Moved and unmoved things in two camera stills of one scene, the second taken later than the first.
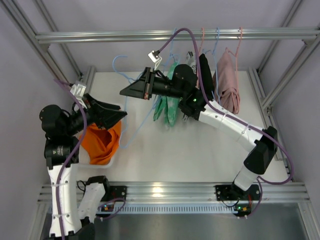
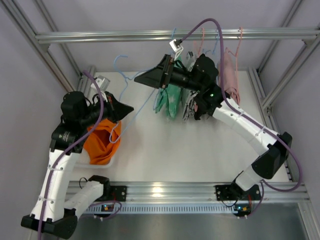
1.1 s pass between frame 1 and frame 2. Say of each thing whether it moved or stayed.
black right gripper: moved
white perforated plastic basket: stayed
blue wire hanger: moved
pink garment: stayed
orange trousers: stayed
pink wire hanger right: stayed
